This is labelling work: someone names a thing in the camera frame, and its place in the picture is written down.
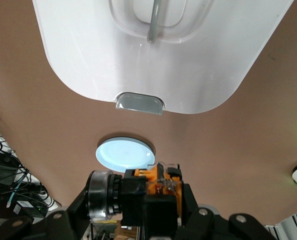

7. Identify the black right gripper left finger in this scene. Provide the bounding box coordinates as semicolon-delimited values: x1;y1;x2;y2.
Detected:
0;186;93;240

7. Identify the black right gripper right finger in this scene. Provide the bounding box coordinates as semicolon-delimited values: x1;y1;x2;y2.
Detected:
180;183;277;240

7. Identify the orange black push-button switch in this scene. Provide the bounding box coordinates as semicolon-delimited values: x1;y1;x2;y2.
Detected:
87;161;187;228

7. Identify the black labelled power box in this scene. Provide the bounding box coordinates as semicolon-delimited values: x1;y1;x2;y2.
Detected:
12;198;44;216

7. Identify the white lidded lunch box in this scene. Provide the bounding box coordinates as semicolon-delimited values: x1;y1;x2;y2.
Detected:
32;0;296;116

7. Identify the light blue round plate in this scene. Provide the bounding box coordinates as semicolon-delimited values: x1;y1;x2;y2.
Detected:
95;137;156;174

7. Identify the black cable tangle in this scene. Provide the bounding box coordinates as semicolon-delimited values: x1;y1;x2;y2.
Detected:
0;129;62;213

